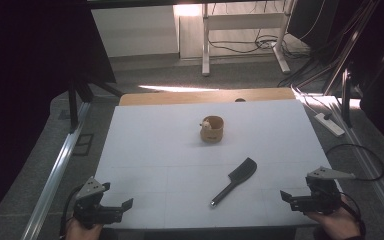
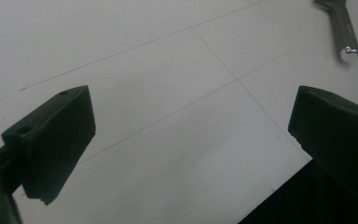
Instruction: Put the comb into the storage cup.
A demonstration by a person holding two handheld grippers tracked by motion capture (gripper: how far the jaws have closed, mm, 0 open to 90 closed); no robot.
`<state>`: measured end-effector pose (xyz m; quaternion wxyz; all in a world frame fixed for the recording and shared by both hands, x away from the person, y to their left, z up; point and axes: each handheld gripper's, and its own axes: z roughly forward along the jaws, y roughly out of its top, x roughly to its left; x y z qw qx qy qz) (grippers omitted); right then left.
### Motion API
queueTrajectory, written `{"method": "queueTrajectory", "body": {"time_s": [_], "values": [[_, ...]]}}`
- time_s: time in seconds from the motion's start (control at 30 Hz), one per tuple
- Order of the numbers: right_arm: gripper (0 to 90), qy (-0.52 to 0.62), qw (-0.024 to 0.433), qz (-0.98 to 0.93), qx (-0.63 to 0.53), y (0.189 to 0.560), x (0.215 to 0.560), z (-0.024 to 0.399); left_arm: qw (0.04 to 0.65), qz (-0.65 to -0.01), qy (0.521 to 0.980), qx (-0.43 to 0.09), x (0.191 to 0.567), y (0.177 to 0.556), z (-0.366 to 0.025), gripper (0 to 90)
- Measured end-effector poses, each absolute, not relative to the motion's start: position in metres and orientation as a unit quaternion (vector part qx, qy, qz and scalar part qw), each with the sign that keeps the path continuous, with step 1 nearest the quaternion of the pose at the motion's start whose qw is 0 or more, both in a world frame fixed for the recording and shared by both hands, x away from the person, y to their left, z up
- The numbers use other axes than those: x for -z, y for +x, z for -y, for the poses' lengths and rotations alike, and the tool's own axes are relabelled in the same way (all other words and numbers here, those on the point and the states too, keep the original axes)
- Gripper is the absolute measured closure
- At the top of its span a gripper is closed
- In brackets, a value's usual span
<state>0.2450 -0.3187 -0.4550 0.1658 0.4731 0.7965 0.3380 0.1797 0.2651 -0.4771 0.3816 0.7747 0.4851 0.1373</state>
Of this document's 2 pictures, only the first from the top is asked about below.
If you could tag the round wooden cup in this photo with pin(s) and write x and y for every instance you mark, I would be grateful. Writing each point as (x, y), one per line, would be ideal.
(212, 135)

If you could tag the person's left hand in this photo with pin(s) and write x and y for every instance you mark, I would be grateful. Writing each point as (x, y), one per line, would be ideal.
(80, 232)

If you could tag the dark curtain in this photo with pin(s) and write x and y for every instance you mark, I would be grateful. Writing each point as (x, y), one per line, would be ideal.
(23, 83)

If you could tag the person's right hand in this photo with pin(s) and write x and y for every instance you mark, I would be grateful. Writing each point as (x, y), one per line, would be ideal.
(341, 225)

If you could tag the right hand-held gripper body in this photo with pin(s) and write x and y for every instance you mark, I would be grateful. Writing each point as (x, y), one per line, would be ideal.
(323, 198)

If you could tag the black stand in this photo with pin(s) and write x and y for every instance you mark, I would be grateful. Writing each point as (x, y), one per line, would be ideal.
(73, 103)

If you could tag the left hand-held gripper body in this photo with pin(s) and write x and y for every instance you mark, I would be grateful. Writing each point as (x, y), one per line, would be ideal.
(88, 208)

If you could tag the white power strip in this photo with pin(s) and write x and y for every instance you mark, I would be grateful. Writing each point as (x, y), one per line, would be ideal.
(331, 126)

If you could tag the white desk frame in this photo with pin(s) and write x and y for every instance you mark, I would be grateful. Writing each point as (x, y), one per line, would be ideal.
(206, 40)

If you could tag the wooden table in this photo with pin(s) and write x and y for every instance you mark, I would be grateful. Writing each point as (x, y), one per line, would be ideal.
(180, 97)

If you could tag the black comb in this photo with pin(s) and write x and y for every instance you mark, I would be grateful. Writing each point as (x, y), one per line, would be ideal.
(241, 173)

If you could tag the aluminium floor rail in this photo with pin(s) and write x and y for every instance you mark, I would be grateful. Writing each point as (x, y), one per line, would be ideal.
(370, 166)
(58, 173)

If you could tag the black upright post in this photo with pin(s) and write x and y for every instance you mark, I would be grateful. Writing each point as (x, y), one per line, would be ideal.
(346, 100)

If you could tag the black floor bracket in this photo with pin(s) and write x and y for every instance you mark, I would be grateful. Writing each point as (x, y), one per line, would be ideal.
(83, 145)

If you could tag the white table board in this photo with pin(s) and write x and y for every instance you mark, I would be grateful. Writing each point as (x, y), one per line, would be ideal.
(166, 140)

